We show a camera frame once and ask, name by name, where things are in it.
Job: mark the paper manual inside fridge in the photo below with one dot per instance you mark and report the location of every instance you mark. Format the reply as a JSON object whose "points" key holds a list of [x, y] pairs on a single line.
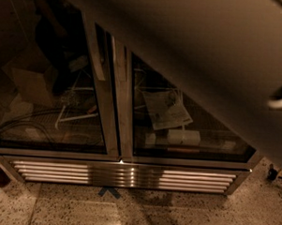
{"points": [[166, 109]]}

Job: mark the small white block inside fridge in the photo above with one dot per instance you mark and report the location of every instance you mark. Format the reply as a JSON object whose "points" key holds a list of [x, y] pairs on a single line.
{"points": [[150, 138]]}

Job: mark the black caster wheel cart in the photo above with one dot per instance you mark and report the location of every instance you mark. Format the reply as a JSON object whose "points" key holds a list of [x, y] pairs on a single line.
{"points": [[273, 173]]}

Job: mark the stainless glass door refrigerator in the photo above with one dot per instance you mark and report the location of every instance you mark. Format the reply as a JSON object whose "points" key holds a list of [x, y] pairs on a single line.
{"points": [[70, 127]]}

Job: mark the left fridge door handle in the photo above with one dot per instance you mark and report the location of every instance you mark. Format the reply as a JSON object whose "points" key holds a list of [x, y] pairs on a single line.
{"points": [[93, 46]]}

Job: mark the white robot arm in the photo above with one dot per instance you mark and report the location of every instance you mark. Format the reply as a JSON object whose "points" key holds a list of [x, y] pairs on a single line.
{"points": [[225, 54]]}

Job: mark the blue tape floor marker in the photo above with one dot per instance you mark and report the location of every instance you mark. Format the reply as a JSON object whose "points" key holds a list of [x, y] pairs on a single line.
{"points": [[114, 192]]}

